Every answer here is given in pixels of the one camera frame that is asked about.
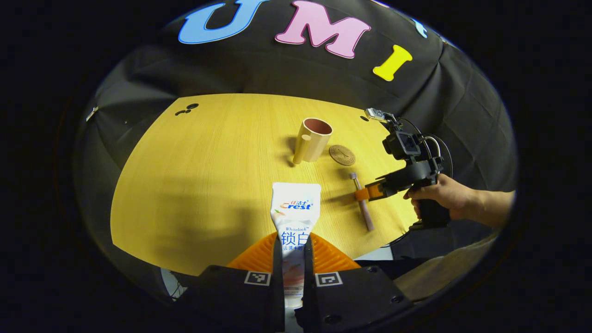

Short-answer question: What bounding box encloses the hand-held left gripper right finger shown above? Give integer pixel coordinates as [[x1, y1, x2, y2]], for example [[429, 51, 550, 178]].
[[296, 233, 414, 333]]

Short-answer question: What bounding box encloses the black backdrop cloth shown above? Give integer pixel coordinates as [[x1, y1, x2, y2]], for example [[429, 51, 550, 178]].
[[74, 0, 518, 259]]

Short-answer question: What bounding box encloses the white toothbrush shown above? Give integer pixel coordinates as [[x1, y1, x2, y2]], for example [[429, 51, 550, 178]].
[[349, 173, 375, 232]]

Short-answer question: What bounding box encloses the round brown coaster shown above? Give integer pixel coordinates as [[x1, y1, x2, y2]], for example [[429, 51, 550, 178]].
[[329, 145, 356, 167]]

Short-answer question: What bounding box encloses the white toothpaste tube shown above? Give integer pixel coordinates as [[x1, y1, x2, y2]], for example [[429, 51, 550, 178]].
[[271, 182, 322, 309]]

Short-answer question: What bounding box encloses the beige cup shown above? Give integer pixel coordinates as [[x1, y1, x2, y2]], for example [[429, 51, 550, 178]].
[[293, 118, 333, 166]]

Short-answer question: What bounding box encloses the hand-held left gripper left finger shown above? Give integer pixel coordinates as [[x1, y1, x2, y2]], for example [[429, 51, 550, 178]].
[[178, 231, 285, 333]]

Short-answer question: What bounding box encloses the wooden desktop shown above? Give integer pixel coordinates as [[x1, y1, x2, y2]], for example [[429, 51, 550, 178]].
[[110, 92, 419, 277]]

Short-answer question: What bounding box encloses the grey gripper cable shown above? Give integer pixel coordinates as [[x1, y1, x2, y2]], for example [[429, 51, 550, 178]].
[[399, 118, 454, 179]]

